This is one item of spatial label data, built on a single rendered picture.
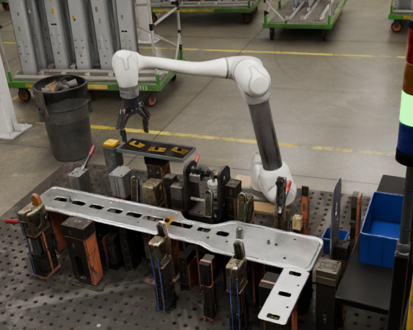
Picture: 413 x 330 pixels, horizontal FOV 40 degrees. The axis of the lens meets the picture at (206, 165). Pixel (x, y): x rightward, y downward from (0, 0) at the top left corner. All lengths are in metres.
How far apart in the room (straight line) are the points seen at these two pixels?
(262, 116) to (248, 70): 0.24
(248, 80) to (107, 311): 1.18
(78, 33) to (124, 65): 4.31
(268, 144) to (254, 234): 0.56
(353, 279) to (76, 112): 3.62
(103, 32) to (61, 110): 1.84
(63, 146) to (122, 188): 2.71
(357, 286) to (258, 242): 0.46
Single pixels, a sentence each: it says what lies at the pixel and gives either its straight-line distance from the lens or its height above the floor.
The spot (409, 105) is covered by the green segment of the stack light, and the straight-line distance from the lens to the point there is 1.16.
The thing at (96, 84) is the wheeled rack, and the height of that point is 0.27.
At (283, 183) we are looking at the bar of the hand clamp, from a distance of 2.30.
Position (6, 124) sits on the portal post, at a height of 0.13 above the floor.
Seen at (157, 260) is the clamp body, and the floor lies 0.97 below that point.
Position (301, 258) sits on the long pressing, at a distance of 2.21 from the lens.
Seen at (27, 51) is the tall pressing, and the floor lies 0.60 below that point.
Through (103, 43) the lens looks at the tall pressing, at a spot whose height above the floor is 0.62.
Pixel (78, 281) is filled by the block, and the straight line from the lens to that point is 2.70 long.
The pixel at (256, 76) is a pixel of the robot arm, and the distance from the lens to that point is 2.53.
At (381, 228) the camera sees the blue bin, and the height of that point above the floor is 1.03.
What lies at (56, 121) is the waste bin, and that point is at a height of 0.43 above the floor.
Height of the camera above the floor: 2.35
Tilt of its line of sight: 28 degrees down
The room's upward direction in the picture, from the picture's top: 5 degrees counter-clockwise
